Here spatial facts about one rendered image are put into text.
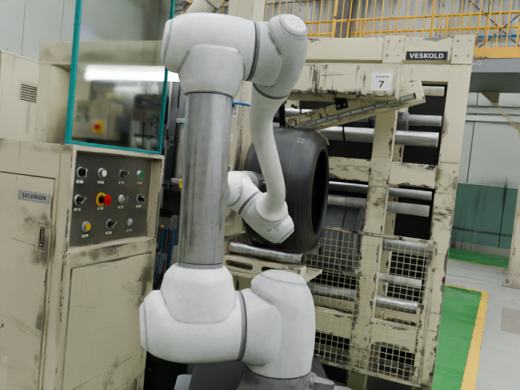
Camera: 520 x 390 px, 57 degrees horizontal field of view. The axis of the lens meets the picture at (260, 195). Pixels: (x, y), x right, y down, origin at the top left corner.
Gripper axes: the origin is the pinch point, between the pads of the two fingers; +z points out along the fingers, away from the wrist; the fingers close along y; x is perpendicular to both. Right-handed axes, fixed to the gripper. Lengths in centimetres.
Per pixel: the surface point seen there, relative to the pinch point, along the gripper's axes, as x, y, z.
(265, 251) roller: 34.1, 4.4, 11.1
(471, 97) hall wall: -67, -79, 963
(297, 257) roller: 34.0, -10.0, 11.1
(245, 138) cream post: -11.3, 24.6, 31.0
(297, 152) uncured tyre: -8.9, -7.1, 11.4
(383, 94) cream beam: -34, -32, 55
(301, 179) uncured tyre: 1.2, -10.7, 7.3
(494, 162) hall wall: 65, -139, 939
